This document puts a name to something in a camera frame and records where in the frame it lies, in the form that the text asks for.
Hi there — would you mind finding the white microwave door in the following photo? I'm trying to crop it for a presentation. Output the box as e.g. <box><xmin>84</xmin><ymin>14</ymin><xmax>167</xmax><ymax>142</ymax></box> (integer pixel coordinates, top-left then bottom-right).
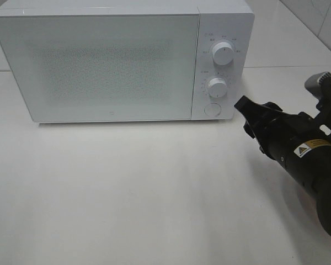
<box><xmin>0</xmin><ymin>14</ymin><xmax>199</xmax><ymax>123</ymax></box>

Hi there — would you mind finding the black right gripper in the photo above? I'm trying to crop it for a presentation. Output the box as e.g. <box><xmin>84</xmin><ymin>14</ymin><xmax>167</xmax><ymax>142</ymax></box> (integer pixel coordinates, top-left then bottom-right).
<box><xmin>234</xmin><ymin>96</ymin><xmax>331</xmax><ymax>197</ymax></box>

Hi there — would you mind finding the upper white power knob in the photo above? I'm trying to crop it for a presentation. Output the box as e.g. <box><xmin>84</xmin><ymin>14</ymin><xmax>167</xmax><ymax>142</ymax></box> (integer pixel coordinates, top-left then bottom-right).
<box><xmin>211</xmin><ymin>40</ymin><xmax>235</xmax><ymax>66</ymax></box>

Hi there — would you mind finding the round white door button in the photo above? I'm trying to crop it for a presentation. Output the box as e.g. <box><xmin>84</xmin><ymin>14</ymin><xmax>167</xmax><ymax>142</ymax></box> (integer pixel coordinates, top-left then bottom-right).
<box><xmin>204</xmin><ymin>103</ymin><xmax>221</xmax><ymax>117</ymax></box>

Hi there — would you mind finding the lower white timer knob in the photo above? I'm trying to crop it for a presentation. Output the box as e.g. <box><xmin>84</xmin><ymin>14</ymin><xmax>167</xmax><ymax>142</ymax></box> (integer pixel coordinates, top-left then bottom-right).
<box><xmin>205</xmin><ymin>77</ymin><xmax>228</xmax><ymax>98</ymax></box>

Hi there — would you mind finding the white microwave oven body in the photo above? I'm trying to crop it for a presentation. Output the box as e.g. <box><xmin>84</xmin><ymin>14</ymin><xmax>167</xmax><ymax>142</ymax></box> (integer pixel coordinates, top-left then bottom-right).
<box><xmin>0</xmin><ymin>5</ymin><xmax>254</xmax><ymax>123</ymax></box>

